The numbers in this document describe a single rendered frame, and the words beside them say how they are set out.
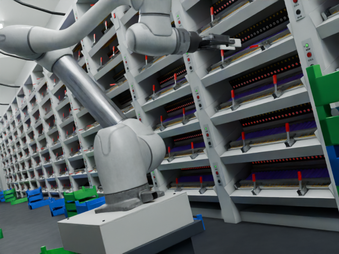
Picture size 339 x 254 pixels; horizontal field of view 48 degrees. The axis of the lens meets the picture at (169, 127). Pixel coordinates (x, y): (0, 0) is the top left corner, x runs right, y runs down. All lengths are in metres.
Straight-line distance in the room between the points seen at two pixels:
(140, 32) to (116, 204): 0.55
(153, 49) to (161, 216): 0.53
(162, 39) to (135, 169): 0.43
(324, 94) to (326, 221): 0.89
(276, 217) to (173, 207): 0.66
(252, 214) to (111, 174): 0.87
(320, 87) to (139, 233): 0.68
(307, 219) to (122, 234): 0.82
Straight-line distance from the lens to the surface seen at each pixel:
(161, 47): 1.25
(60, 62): 1.61
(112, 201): 1.27
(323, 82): 0.78
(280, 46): 1.51
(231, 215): 1.96
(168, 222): 1.23
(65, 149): 4.47
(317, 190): 1.58
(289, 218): 1.73
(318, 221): 1.63
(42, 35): 1.47
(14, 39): 1.53
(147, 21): 1.25
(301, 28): 1.44
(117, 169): 1.23
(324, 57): 1.40
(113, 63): 2.80
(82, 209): 2.41
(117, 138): 1.25
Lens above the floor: 0.49
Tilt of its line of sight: 1 degrees up
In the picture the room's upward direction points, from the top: 14 degrees counter-clockwise
